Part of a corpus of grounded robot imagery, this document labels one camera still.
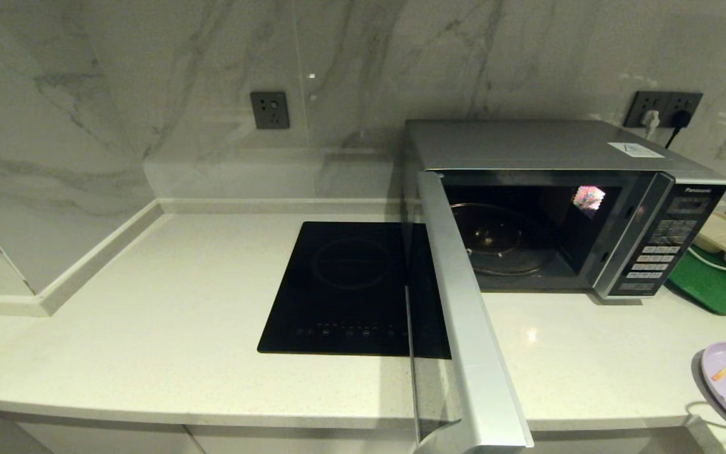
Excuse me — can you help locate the dark glass microwave door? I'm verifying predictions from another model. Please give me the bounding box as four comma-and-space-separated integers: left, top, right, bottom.
403, 170, 535, 454

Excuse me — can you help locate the black power plug with cable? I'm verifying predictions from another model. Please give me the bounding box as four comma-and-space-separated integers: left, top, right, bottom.
664, 111, 693, 151

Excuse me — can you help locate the grey single wall socket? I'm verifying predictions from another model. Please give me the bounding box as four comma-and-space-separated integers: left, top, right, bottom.
250, 92, 291, 131

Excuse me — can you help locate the green plastic tray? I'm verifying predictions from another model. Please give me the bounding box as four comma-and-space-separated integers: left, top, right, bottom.
664, 245, 726, 316

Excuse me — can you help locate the silver Panasonic microwave oven body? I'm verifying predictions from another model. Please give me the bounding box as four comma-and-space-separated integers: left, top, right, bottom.
401, 119, 726, 310

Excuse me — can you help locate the white power cable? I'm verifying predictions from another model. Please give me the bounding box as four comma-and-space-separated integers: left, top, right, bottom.
684, 245, 726, 278

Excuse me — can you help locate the white base cabinet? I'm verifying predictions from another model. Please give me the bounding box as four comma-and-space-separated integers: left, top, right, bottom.
0, 409, 726, 454

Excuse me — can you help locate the black induction cooktop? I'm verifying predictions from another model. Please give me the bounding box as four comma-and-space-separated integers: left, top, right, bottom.
257, 221, 409, 355

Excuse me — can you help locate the grey double wall socket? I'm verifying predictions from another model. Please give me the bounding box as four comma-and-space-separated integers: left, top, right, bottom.
625, 91, 704, 130

